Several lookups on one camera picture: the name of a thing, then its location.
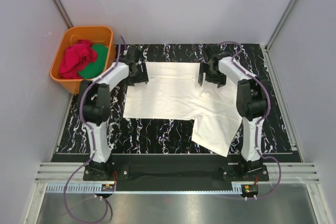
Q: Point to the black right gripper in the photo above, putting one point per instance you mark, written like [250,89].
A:
[220,80]

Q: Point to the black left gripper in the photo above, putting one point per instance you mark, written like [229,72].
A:
[143,76]

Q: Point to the white Coca-Cola t-shirt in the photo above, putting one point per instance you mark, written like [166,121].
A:
[173,92]

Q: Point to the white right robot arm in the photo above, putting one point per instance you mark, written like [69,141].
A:
[253,101]

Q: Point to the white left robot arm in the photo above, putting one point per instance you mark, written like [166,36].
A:
[94,99]

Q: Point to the green t-shirt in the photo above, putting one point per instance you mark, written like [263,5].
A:
[94,69]

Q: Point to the orange plastic basket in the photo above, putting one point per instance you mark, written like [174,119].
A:
[97,35]

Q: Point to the black marbled table mat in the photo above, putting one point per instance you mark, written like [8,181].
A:
[156,136]

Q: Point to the red t-shirt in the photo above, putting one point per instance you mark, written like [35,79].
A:
[76,58]

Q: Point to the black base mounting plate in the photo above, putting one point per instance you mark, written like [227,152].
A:
[126,167]

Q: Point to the right electronics board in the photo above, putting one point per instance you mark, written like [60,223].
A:
[250,190]

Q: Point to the electronics board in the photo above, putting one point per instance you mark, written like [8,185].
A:
[250,190]
[108,187]

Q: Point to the left electronics board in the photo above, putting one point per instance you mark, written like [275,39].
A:
[108,187]

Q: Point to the aluminium frame rail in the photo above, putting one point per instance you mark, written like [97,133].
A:
[271,172]

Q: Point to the white slotted cable duct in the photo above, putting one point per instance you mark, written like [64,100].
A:
[123,188]

